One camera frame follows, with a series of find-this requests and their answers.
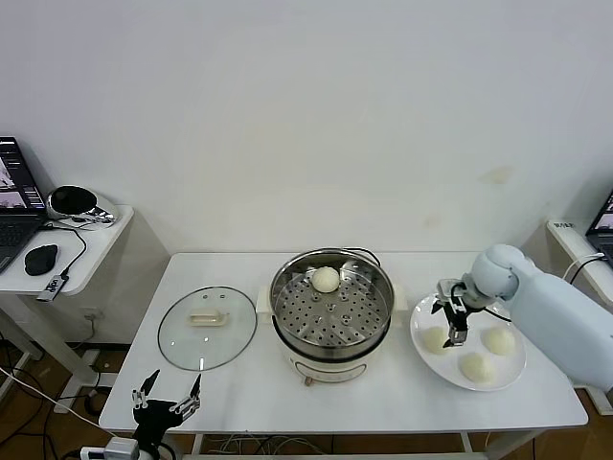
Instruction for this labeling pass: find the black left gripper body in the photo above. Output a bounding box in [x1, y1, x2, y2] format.
[132, 401, 186, 447]

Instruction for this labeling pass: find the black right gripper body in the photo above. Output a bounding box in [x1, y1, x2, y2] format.
[447, 285, 475, 327]

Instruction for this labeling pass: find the stainless steel steamer basket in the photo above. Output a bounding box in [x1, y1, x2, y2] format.
[269, 246, 397, 349]

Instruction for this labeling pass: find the white steamed baozi bun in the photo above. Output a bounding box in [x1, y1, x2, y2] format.
[422, 326, 451, 356]
[311, 266, 342, 293]
[458, 353, 496, 384]
[481, 327, 517, 357]

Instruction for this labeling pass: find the white charger cable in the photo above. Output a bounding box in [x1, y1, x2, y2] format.
[562, 252, 605, 284]

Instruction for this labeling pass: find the round glass pot lid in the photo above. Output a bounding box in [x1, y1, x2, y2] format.
[157, 286, 260, 373]

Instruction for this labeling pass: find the cream electric cooker pot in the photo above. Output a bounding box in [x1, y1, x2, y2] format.
[256, 282, 409, 387]

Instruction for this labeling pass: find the open black laptop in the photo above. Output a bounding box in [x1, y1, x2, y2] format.
[0, 136, 51, 275]
[584, 190, 613, 267]

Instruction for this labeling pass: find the large white plate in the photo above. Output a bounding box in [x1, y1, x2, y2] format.
[409, 290, 528, 393]

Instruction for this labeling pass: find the shiny chrome dome device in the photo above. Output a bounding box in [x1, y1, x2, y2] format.
[46, 184, 118, 225]

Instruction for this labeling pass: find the grey usb hub with cable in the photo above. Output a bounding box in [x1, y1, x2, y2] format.
[36, 223, 88, 303]

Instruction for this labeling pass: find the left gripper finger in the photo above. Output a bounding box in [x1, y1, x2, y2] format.
[172, 374, 203, 421]
[131, 369, 161, 408]

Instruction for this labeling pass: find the black computer mouse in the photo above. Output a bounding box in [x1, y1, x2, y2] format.
[23, 242, 61, 277]

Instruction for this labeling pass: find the white side table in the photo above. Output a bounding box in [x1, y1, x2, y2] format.
[0, 204, 170, 402]
[545, 218, 613, 418]

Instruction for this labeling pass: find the tangled white floor cable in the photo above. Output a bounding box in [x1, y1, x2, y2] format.
[205, 433, 334, 455]

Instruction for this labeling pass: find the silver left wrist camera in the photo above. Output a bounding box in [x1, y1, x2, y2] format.
[79, 438, 140, 460]

